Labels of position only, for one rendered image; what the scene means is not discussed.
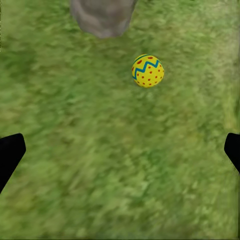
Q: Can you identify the easter egg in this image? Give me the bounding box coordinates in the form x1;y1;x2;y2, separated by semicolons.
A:
132;54;164;88

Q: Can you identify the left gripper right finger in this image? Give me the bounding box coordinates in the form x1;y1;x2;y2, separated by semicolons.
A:
224;132;240;173

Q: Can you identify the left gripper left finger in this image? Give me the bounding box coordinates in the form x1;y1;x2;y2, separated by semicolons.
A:
0;133;26;193

